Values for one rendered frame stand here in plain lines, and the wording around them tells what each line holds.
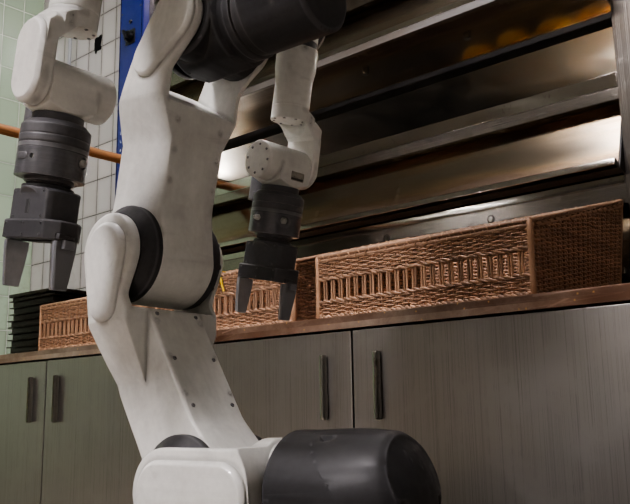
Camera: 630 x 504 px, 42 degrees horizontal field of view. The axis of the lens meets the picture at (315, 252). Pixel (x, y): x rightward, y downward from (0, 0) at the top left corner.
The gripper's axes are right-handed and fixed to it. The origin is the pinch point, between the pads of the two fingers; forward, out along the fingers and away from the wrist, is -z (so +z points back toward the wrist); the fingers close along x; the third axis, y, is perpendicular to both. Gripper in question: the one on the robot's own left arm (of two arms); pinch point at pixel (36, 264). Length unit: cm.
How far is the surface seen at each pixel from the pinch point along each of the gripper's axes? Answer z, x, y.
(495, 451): -22, -25, -82
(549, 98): 62, -5, -136
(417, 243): 16, -1, -87
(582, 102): 60, -14, -135
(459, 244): 16, -11, -87
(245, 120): 65, 107, -139
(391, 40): 78, 38, -123
